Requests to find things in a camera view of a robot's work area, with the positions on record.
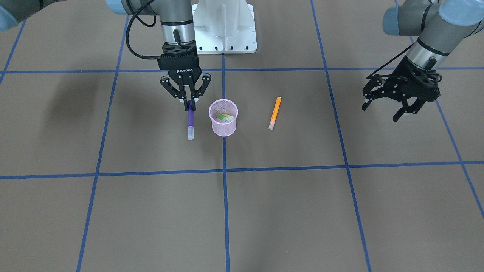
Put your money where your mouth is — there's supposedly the orange highlighter pen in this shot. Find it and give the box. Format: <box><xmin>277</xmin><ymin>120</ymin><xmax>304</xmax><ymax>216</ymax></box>
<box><xmin>268</xmin><ymin>96</ymin><xmax>282</xmax><ymax>130</ymax></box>

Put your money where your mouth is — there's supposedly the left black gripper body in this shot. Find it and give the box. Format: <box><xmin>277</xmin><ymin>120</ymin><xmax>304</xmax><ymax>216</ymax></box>
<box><xmin>389</xmin><ymin>56</ymin><xmax>441</xmax><ymax>102</ymax></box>

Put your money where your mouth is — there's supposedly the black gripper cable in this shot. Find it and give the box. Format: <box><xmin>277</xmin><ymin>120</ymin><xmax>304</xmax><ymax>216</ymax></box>
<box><xmin>126</xmin><ymin>0</ymin><xmax>164</xmax><ymax>60</ymax></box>

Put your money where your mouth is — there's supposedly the pink mesh pen holder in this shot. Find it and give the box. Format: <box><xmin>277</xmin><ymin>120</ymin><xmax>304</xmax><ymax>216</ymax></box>
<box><xmin>209</xmin><ymin>99</ymin><xmax>238</xmax><ymax>137</ymax></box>

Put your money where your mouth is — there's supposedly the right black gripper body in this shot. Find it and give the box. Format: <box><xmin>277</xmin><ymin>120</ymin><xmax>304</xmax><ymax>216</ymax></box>
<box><xmin>157</xmin><ymin>42</ymin><xmax>201</xmax><ymax>87</ymax></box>

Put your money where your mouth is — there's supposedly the purple highlighter pen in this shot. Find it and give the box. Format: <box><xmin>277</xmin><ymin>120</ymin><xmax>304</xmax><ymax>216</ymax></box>
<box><xmin>187</xmin><ymin>100</ymin><xmax>195</xmax><ymax>141</ymax></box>

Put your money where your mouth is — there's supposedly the white pedestal column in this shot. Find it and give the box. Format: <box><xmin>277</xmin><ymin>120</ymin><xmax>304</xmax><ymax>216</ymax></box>
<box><xmin>192</xmin><ymin>0</ymin><xmax>258</xmax><ymax>54</ymax></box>

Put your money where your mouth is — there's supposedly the green highlighter pen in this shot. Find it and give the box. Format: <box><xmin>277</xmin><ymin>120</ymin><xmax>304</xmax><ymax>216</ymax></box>
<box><xmin>218</xmin><ymin>113</ymin><xmax>235</xmax><ymax>124</ymax></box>

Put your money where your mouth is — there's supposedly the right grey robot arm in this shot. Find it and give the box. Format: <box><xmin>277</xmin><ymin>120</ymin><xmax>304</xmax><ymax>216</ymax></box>
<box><xmin>105</xmin><ymin>0</ymin><xmax>211</xmax><ymax>111</ymax></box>

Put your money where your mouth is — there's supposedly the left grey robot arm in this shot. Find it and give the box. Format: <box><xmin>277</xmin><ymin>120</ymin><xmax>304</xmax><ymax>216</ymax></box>
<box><xmin>362</xmin><ymin>0</ymin><xmax>484</xmax><ymax>122</ymax></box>

